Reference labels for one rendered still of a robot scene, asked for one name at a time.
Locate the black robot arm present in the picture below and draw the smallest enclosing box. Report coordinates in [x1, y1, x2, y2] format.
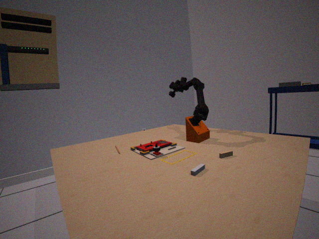
[169, 77, 209, 126]

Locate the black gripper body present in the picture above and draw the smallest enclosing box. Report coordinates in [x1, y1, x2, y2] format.
[169, 80, 180, 97]

